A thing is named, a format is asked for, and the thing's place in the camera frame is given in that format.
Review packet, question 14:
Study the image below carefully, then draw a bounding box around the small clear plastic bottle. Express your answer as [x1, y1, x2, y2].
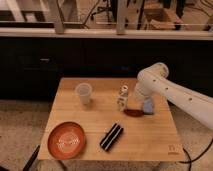
[117, 85, 128, 111]

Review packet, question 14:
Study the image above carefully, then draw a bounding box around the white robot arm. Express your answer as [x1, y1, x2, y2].
[134, 62, 213, 131]

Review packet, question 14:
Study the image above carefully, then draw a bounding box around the translucent plastic cup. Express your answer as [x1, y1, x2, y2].
[75, 83, 92, 105]

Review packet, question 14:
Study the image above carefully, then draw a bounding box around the small dark red dish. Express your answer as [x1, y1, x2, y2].
[124, 109, 144, 117]

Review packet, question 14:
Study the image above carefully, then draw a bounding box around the wooden table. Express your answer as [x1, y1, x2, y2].
[38, 78, 184, 161]

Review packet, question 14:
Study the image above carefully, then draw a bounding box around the blue sponge block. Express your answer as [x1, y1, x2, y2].
[143, 101, 154, 115]

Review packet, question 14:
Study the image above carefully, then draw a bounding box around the orange ribbed bowl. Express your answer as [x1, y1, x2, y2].
[47, 122, 86, 160]

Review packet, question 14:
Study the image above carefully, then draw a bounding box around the cardboard box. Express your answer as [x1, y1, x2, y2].
[144, 3, 182, 30]

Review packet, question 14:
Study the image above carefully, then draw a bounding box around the black cable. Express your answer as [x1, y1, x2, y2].
[179, 136, 213, 171]

